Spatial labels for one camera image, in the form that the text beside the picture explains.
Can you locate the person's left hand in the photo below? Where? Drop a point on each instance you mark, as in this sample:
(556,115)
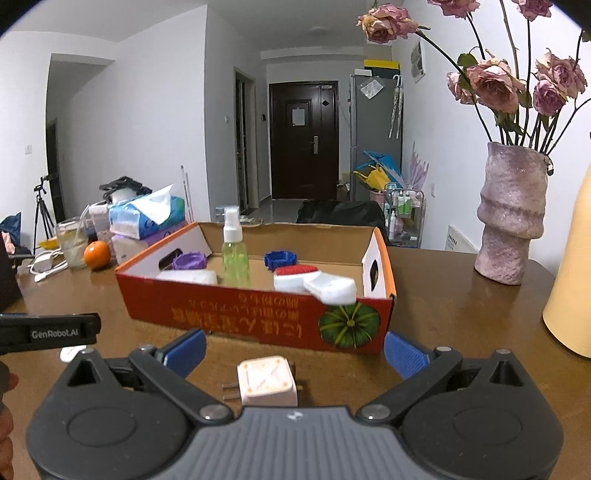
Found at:
(5,424)

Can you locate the blue folded plastic item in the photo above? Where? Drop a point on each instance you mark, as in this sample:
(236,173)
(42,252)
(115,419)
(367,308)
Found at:
(383,161)

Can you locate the pink textured vase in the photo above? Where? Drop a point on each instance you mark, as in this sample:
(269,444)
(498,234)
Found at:
(508,217)

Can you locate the orange cardboard box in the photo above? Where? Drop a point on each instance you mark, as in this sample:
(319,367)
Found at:
(231,318)

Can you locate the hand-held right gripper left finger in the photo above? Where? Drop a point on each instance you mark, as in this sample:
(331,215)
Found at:
(187,351)

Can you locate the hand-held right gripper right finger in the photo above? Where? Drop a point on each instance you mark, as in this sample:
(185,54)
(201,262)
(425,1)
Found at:
(406,353)

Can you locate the purple feathery decoration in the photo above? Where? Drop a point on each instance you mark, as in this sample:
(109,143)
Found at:
(419,168)

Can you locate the pale yellow container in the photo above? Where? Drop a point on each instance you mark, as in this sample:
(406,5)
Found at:
(572,286)

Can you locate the white paper notice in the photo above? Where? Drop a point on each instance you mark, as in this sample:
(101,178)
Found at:
(298,117)

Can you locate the black bag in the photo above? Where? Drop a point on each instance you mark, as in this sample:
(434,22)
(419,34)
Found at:
(341,212)

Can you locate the pink bucket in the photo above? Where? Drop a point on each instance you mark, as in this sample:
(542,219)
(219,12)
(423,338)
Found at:
(377,196)

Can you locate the folded white umbrella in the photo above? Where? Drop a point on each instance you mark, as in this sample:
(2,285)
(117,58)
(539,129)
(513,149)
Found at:
(396,106)

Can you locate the dark wooden entrance door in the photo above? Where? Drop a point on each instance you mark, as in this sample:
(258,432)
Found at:
(302,161)

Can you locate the black device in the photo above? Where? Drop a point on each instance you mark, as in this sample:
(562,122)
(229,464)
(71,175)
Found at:
(124,185)

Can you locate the small white object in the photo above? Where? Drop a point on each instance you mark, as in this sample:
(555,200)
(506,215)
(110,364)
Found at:
(71,354)

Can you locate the purple tissue pack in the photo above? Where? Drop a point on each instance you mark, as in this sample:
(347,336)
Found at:
(134,249)

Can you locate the clear drinking straw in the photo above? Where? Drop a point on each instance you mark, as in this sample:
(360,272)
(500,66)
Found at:
(83,221)

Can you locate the green spray bottle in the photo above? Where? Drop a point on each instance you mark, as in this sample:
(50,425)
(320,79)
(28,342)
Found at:
(235,261)

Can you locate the white wall panel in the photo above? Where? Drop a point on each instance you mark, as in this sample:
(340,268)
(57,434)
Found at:
(418,62)

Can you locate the white plug adapter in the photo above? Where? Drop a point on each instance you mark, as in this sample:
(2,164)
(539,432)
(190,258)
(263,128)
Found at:
(268,381)

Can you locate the yellow flat box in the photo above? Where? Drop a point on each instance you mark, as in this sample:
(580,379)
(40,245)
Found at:
(381,64)

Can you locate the interior door frame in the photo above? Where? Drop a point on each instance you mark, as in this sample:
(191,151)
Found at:
(244,138)

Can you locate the red white lint brush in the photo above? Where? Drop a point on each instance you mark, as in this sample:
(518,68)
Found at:
(295,279)

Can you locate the dried pink rose bouquet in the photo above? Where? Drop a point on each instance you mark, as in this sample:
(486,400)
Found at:
(496,83)

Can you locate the blue tissue pack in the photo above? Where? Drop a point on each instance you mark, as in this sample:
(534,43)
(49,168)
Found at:
(147,217)

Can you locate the orange fruit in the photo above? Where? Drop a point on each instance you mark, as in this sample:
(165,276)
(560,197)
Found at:
(97,255)

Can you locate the clear plastic food container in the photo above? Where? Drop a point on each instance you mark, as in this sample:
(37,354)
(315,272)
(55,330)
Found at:
(99,224)

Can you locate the grey refrigerator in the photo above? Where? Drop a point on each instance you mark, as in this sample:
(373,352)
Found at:
(371,120)

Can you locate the black camera tripod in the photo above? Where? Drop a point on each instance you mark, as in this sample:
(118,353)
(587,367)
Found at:
(44,207)

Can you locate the white mop stick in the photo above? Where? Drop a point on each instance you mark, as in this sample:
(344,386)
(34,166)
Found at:
(186,189)

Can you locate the clear glass cup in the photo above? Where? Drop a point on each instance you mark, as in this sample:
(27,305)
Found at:
(71,249)

